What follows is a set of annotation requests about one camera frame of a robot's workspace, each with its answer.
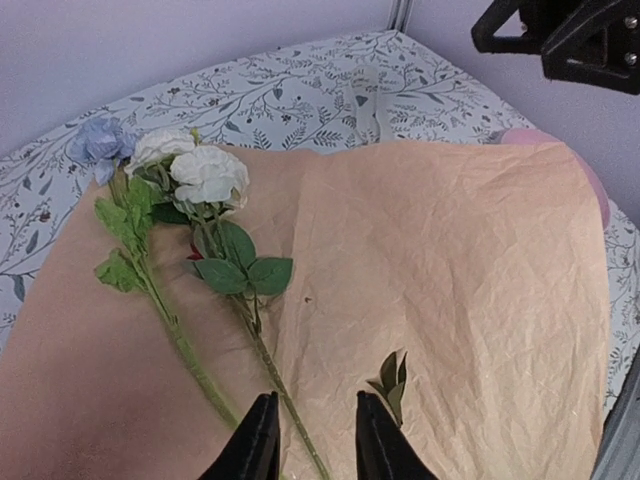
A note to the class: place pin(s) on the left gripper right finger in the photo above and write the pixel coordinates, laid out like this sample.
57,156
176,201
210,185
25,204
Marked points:
382,451

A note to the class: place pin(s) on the floral patterned table mat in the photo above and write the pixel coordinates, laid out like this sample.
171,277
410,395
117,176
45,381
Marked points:
289,98

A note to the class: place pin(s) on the small blue flower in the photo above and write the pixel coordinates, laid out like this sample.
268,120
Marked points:
105,145

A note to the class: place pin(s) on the loose dark green leaf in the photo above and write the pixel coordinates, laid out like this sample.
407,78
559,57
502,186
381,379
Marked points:
391,383

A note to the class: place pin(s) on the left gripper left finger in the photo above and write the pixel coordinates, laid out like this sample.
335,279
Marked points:
252,453

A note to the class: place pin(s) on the right aluminium frame post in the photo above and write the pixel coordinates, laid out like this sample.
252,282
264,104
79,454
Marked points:
399,15

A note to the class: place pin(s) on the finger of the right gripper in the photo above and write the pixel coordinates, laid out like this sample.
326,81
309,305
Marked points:
520,27
600,51

